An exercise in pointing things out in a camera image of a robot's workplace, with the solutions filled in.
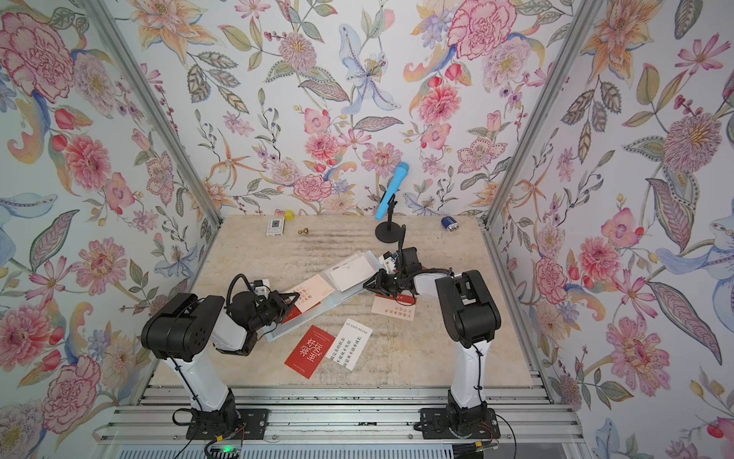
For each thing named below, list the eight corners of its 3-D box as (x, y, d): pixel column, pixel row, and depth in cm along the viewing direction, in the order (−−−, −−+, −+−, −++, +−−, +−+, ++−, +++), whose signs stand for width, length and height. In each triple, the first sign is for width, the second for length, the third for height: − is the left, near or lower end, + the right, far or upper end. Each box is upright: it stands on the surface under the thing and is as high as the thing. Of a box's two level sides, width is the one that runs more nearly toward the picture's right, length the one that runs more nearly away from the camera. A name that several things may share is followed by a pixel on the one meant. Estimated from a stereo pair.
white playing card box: (266, 236, 119) (264, 232, 117) (270, 221, 124) (269, 217, 123) (282, 236, 119) (280, 233, 117) (286, 221, 124) (284, 217, 123)
